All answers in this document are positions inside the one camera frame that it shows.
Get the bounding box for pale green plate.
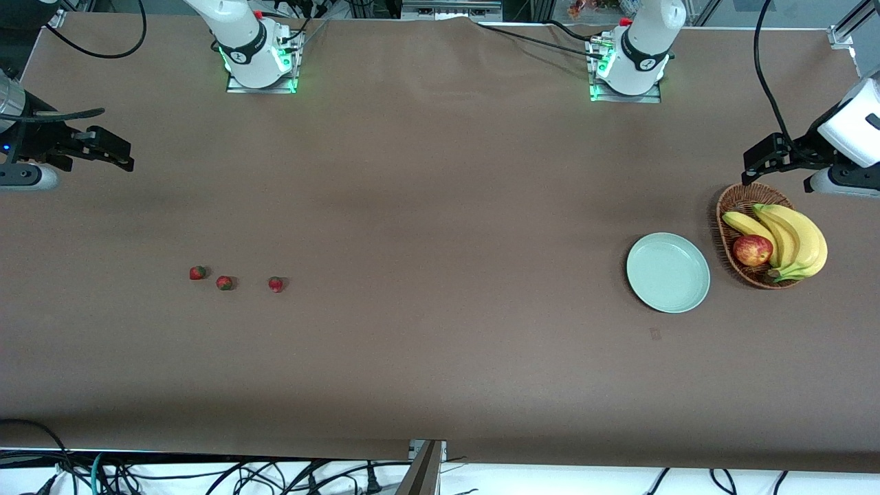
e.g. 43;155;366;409
626;232;711;314

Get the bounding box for brown wicker basket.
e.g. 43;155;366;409
716;181;804;290

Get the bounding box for yellow banana bunch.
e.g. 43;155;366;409
722;203;828;283

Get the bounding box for red apple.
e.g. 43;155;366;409
732;234;774;267

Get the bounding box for colourful toy pile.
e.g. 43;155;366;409
567;0;641;19

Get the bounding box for brown table cover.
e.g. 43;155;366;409
0;12;880;475

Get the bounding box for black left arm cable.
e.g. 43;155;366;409
753;0;793;146

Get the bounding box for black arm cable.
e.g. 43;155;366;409
753;0;793;146
0;0;148;126

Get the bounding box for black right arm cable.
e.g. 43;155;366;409
0;0;148;126

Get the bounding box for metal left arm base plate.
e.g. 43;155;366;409
589;81;663;105

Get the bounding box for aluminium frame profile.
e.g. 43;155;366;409
827;0;880;50

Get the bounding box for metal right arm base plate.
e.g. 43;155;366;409
226;72;298;94

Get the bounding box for black cable across table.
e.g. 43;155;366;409
473;19;607;61

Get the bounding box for black floor cable loop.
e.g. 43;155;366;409
0;418;78;495

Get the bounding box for metal rack frame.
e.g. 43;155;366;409
401;0;504;21

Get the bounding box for metal table post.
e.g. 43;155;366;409
395;439;448;495

